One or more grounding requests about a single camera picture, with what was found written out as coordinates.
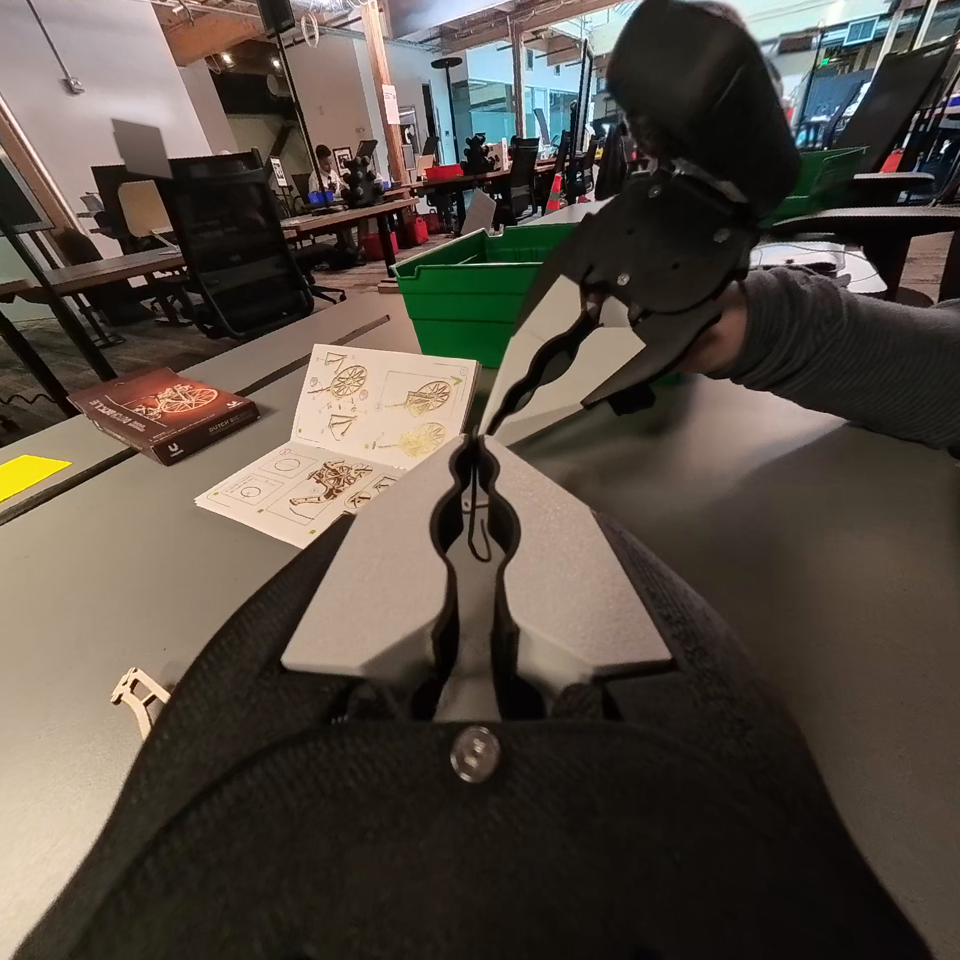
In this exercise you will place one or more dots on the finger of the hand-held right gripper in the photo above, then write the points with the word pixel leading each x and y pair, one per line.
pixel 592 360
pixel 536 322

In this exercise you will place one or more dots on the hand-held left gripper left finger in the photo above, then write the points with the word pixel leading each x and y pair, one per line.
pixel 367 592

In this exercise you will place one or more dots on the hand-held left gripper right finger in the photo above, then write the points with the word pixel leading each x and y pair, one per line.
pixel 585 592

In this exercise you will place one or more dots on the triangular wooden frame part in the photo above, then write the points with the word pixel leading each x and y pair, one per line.
pixel 144 712

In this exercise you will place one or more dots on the person's right forearm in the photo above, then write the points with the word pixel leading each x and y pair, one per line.
pixel 840 352

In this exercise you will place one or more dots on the dark red model kit box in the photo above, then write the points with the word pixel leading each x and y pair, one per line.
pixel 165 412

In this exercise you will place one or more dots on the person's right hand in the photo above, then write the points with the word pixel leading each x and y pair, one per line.
pixel 720 345

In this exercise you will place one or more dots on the green plastic bin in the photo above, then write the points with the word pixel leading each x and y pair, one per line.
pixel 825 184
pixel 465 307

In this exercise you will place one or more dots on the orange traffic cone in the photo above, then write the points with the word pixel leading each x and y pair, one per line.
pixel 553 195

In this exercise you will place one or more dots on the assembly instruction booklet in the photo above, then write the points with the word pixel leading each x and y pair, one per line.
pixel 337 420

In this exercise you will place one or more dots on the black office chair with armrests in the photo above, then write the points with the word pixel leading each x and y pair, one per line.
pixel 900 105

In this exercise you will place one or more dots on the black mesh office chair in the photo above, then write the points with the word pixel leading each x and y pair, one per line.
pixel 225 225

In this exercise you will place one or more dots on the yellow sticky note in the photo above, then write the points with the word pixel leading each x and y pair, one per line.
pixel 30 476

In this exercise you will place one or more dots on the black light stand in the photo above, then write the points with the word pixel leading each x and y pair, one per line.
pixel 75 322

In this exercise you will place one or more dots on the brown long desk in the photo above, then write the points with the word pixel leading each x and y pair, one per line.
pixel 112 266

